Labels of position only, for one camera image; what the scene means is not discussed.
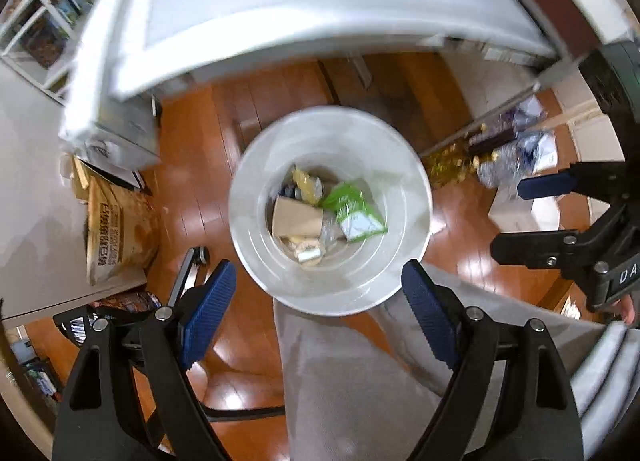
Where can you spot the dark printed packet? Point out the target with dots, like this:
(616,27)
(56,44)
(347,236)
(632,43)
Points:
(125,302)

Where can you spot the person's grey pants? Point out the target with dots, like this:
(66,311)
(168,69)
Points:
(350,391)

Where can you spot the brown paper sack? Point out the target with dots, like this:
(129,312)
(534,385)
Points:
(120,231)

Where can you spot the gold foil wrapping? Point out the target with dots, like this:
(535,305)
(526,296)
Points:
(445,166)

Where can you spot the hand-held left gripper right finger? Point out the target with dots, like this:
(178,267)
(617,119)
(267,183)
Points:
(430,311)

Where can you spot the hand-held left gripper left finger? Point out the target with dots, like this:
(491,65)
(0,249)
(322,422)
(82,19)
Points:
(210,306)

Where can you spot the flat cardboard pieces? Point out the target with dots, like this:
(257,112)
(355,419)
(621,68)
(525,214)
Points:
(80,181)

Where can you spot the person's right hand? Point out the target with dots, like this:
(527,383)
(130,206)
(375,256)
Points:
(629,313)

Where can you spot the white low cabinet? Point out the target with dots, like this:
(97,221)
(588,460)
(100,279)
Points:
(40,191)

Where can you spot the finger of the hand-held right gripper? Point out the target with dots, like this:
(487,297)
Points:
(525,247)
(545,187)

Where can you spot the white metal shelf rack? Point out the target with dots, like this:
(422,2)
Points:
(50,8)

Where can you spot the white round plastic bin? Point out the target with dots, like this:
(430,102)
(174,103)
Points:
(252,241)

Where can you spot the white cardboard box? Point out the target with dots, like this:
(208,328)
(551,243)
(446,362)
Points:
(490,86)

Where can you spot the white panelled cabinet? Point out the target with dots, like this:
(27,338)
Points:
(580,136)

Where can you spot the assorted packaged goods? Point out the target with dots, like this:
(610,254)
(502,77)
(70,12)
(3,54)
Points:
(45,46)

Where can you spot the green and white packet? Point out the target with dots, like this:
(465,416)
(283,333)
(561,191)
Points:
(350,201)

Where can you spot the crumpled clear plastic bag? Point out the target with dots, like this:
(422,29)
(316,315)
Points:
(500,166)

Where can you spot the brown cardboard piece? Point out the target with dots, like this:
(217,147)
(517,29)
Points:
(295,216)

